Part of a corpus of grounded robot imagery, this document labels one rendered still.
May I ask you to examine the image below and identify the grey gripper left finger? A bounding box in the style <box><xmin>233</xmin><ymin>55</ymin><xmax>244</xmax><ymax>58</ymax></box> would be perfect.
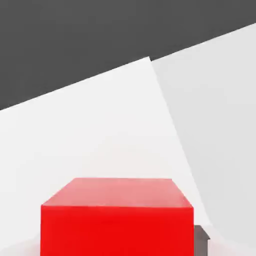
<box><xmin>7</xmin><ymin>237</ymin><xmax>42</xmax><ymax>256</ymax></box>

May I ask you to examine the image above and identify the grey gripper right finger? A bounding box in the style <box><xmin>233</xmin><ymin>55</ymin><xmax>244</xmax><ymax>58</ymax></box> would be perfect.
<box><xmin>193</xmin><ymin>224</ymin><xmax>239</xmax><ymax>256</ymax></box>

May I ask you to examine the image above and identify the small red cube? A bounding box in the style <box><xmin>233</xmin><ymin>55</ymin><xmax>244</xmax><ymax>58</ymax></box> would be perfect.
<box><xmin>39</xmin><ymin>177</ymin><xmax>195</xmax><ymax>256</ymax></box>

